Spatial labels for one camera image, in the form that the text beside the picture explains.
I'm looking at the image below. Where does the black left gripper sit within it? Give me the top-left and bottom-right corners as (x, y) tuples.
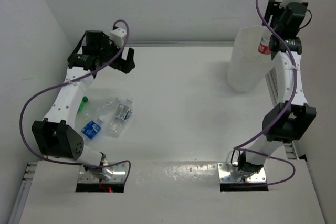
(97, 35), (135, 73)

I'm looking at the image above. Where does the red label clear bottle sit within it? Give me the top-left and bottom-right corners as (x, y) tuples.
(258, 31), (271, 55)

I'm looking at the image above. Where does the blue white label clear bottle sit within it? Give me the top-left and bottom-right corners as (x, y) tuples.
(107, 98), (133, 138)

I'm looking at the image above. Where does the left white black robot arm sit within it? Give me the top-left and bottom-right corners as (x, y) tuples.
(31, 26), (135, 169)

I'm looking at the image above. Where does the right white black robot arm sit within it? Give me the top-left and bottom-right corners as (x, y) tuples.
(235, 0), (317, 175)

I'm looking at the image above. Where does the white translucent plastic bin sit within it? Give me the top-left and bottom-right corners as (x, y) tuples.
(227, 25), (274, 92)

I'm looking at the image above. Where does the blue label small bottle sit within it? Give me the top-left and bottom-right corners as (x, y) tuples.
(81, 116), (105, 140)

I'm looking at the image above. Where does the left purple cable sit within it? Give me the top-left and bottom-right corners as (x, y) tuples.
(19, 19), (131, 182)

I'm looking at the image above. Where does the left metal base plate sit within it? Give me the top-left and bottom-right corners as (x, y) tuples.
(77, 164), (127, 184)

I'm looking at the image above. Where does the metal base plate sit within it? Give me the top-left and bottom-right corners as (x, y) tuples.
(217, 162), (267, 184)
(77, 164), (127, 184)

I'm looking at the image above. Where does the aluminium frame rail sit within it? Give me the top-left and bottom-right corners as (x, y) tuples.
(7, 41), (79, 224)

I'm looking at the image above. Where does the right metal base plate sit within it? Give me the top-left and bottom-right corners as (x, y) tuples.
(217, 162), (267, 184)

